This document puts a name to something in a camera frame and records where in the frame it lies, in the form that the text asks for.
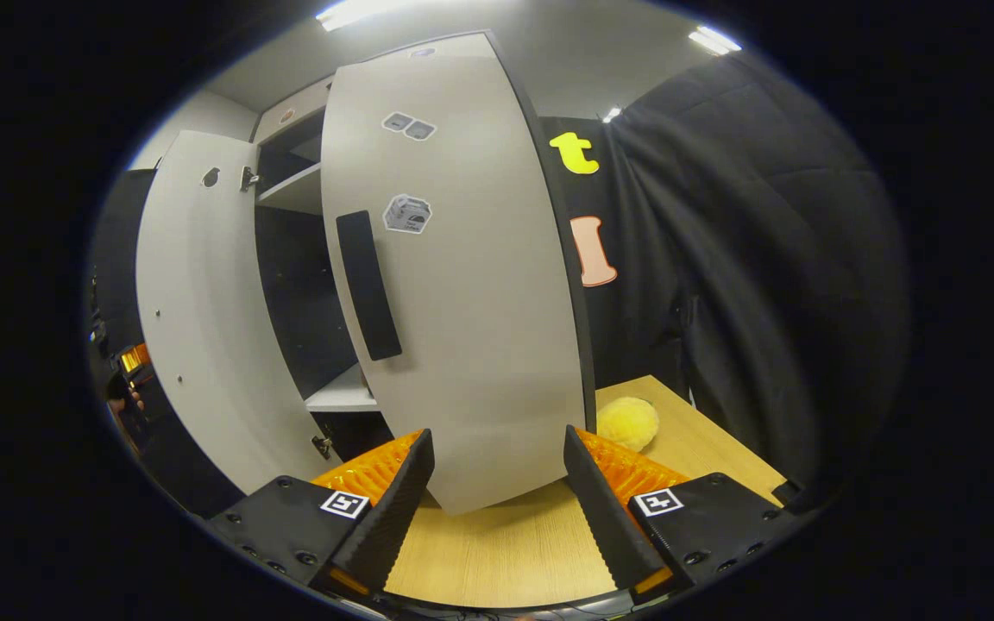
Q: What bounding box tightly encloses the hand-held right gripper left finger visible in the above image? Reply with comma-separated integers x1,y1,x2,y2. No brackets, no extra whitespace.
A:
208,429,436,598

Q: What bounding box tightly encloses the white shoe cabinet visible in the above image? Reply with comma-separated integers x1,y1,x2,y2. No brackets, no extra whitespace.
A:
251,33,599,462

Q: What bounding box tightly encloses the white cabinet door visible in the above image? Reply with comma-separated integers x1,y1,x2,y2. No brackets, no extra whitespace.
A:
321,34,589,516
135,129,336,498

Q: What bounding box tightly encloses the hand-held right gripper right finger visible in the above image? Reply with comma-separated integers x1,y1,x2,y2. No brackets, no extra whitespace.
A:
563,424,796,605

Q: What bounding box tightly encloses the ceiling light panel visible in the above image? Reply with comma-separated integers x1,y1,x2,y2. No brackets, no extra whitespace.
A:
688,25,743,58
316,0,413,34

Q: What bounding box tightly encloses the yellow plush ball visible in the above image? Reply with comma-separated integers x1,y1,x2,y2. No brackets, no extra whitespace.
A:
595,396,661,454

